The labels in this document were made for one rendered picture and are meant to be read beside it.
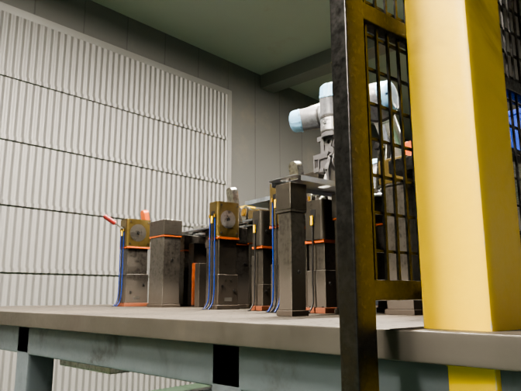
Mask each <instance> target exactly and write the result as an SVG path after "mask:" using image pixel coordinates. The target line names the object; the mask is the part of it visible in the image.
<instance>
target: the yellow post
mask: <svg viewBox="0 0 521 391"><path fill-rule="evenodd" d="M405 24H406V37H407V50H408V63H409V89H410V102H411V115H412V141H413V154H414V168H415V181H416V206H417V220H418V233H419V258H420V271H421V285H422V298H423V323H424V328H433V329H448V330H476V331H504V330H521V243H520V235H519V219H518V211H517V202H516V187H515V179H514V170H513V162H512V146H511V138H510V129H509V114H508V106H507V98H506V89H505V73H504V65H503V57H502V41H501V33H500V25H499V9H498V1H497V0H405ZM447 366H448V377H449V389H450V391H502V384H501V374H500V370H495V369H479V368H470V367H461V366H452V365H447Z"/></svg>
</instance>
